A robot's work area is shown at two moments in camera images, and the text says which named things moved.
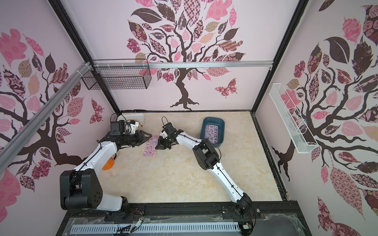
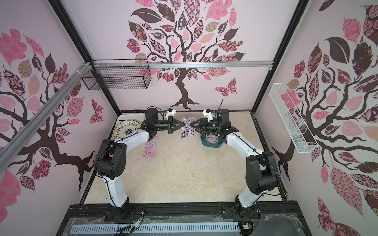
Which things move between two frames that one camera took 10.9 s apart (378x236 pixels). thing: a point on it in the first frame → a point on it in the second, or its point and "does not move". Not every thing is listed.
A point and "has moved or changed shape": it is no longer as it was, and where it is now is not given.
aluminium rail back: [204, 64] does not move
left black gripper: [140, 137] → [176, 121]
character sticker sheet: [211, 132] has moved or changed shape
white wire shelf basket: [295, 124] does not move
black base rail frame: [270, 218] does not move
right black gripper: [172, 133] → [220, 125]
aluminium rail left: [8, 144] does not move
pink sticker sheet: [149, 149] does not move
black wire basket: [117, 78] does not move
